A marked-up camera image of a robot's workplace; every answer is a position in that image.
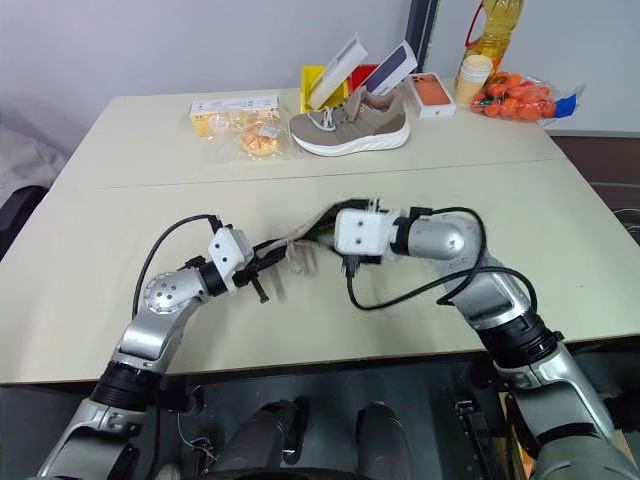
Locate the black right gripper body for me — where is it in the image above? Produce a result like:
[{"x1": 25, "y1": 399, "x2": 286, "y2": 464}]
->
[{"x1": 341, "y1": 198, "x2": 385, "y2": 275}]

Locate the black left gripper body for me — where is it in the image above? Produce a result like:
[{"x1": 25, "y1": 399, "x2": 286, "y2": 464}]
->
[{"x1": 233, "y1": 252, "x2": 271, "y2": 305}]

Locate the clear grid pouch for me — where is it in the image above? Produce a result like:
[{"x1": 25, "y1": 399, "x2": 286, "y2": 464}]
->
[{"x1": 257, "y1": 198, "x2": 386, "y2": 277}]

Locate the taupe sneaker white sole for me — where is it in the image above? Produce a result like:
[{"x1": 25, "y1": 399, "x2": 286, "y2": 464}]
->
[{"x1": 289, "y1": 89, "x2": 412, "y2": 158}]

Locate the bread in clear bag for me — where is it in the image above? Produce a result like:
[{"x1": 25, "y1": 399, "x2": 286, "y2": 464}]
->
[{"x1": 207, "y1": 117, "x2": 304, "y2": 164}]

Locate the yellow plastic bin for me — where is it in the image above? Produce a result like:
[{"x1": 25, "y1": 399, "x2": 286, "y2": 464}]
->
[{"x1": 299, "y1": 63, "x2": 381, "y2": 115}]

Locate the yellow white snack box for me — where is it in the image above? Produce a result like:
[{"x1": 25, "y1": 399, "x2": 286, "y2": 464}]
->
[{"x1": 188, "y1": 93, "x2": 281, "y2": 140}]

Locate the long white box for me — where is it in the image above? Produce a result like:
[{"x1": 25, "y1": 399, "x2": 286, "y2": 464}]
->
[{"x1": 308, "y1": 32, "x2": 371, "y2": 109}]

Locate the dark rounded shape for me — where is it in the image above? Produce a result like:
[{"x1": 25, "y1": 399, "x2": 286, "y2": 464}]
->
[
  {"x1": 214, "y1": 397, "x2": 311, "y2": 476},
  {"x1": 355, "y1": 402, "x2": 414, "y2": 474}
]

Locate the orange phone box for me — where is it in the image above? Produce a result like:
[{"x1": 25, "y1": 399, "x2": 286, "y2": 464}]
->
[{"x1": 403, "y1": 72, "x2": 459, "y2": 120}]

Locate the purple and white box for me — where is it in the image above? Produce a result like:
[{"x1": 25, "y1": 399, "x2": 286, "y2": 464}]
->
[{"x1": 363, "y1": 40, "x2": 419, "y2": 96}]

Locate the cream lidded cup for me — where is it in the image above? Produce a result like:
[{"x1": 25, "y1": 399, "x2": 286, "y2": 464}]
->
[{"x1": 454, "y1": 54, "x2": 494, "y2": 106}]

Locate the dark grey panel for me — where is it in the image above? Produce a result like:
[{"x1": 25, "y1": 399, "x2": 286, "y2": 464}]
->
[{"x1": 404, "y1": 0, "x2": 489, "y2": 71}]

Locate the bag of oranges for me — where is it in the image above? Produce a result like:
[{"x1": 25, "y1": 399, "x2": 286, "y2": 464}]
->
[{"x1": 469, "y1": 71, "x2": 589, "y2": 124}]

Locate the brown cardboard box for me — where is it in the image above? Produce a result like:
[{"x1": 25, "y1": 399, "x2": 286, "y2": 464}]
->
[{"x1": 492, "y1": 392, "x2": 544, "y2": 480}]

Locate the black chair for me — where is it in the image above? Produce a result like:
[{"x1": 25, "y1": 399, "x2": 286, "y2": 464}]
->
[{"x1": 0, "y1": 184, "x2": 49, "y2": 261}]

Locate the yellow cooking oil bottle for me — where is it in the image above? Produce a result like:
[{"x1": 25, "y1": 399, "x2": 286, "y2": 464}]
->
[{"x1": 455, "y1": 0, "x2": 526, "y2": 91}]

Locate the grey fabric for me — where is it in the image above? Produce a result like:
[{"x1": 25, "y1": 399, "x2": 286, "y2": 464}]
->
[{"x1": 0, "y1": 104, "x2": 71, "y2": 201}]

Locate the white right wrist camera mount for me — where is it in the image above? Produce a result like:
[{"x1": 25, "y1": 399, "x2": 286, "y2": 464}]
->
[{"x1": 332, "y1": 207, "x2": 404, "y2": 257}]

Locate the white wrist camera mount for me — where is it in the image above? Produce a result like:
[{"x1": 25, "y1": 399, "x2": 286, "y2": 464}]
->
[
  {"x1": 332, "y1": 207, "x2": 404, "y2": 257},
  {"x1": 207, "y1": 225, "x2": 253, "y2": 296}
]

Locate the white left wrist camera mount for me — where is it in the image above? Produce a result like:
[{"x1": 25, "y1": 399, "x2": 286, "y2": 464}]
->
[{"x1": 207, "y1": 225, "x2": 253, "y2": 296}]

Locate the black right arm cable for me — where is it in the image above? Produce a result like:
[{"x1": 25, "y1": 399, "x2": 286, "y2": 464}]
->
[{"x1": 342, "y1": 205, "x2": 540, "y2": 314}]

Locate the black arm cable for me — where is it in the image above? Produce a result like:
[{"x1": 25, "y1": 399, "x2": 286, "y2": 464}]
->
[
  {"x1": 131, "y1": 213, "x2": 224, "y2": 321},
  {"x1": 342, "y1": 205, "x2": 540, "y2": 314}
]

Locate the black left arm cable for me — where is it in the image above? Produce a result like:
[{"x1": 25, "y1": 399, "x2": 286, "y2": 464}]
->
[{"x1": 131, "y1": 213, "x2": 224, "y2": 321}]

